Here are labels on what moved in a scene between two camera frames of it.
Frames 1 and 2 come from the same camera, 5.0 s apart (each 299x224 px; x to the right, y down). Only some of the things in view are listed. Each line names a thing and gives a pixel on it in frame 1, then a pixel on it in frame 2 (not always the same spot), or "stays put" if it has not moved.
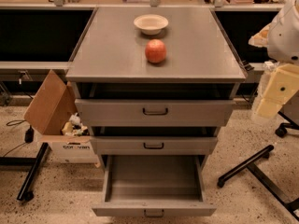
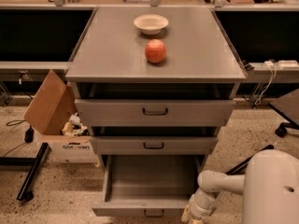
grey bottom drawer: [155, 186] stays put
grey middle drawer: [153, 146] stays put
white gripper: [285, 41] → [197, 209]
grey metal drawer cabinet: [154, 81] stays put
